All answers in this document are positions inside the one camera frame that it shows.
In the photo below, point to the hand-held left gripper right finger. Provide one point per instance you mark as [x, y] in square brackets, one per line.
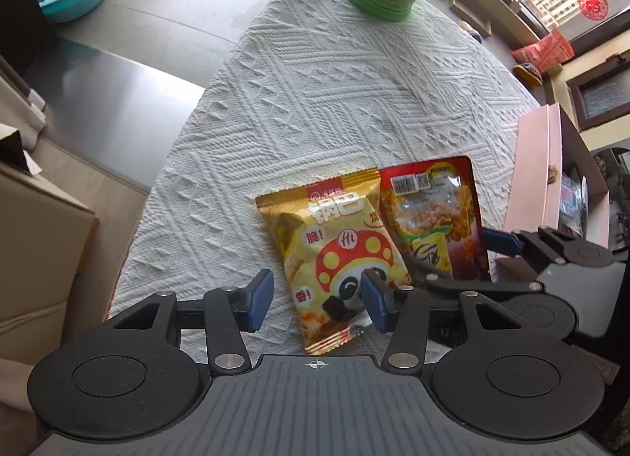
[379, 303]

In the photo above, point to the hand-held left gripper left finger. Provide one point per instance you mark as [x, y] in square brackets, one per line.
[261, 301]

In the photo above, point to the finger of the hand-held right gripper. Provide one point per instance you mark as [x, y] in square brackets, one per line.
[492, 285]
[502, 242]

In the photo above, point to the red snack packet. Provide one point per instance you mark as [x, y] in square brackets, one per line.
[443, 210]

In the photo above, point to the pink cardboard box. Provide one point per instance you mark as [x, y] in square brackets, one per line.
[534, 175]

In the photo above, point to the yellow mushroom print snack packet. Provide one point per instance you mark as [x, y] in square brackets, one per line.
[325, 239]

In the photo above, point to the orange blue knitted slipper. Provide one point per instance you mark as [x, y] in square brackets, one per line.
[529, 74]

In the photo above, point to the dark framed panel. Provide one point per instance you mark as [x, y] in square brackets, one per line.
[603, 94]

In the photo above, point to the orange foil packet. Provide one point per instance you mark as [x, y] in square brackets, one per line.
[546, 50]

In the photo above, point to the white textured tablecloth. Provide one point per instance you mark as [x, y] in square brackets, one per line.
[295, 91]

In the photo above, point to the shallow wooden tray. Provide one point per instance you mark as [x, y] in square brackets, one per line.
[472, 13]

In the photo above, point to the red paper window cutout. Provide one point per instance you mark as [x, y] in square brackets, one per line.
[593, 4]

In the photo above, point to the black cabinet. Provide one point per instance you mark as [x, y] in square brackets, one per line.
[19, 3]

